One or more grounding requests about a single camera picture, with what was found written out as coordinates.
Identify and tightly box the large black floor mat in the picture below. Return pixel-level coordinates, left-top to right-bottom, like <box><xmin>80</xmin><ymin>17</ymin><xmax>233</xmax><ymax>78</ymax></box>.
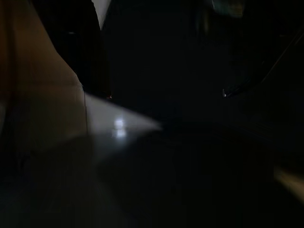
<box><xmin>95</xmin><ymin>0</ymin><xmax>304</xmax><ymax>228</ymax></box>

